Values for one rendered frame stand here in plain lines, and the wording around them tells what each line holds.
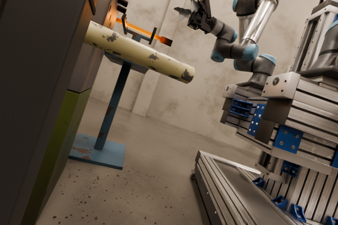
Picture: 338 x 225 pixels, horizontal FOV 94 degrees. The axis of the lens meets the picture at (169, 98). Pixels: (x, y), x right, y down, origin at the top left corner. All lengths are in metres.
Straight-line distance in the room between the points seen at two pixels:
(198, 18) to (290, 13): 4.11
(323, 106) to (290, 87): 0.13
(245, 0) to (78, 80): 0.96
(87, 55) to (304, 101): 0.74
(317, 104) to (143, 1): 3.87
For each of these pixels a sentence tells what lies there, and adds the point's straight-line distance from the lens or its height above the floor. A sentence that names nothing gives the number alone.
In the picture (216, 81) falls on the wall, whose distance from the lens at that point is 3.74.
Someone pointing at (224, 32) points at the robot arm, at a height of 0.96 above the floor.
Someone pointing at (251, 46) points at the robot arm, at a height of 0.89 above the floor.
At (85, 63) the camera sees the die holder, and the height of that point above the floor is 0.57.
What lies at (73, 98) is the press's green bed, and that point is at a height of 0.45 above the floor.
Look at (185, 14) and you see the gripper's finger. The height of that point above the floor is 0.98.
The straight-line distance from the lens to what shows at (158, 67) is 0.36.
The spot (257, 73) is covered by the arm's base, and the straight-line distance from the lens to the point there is 1.24.
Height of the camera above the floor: 0.55
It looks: level
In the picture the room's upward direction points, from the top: 19 degrees clockwise
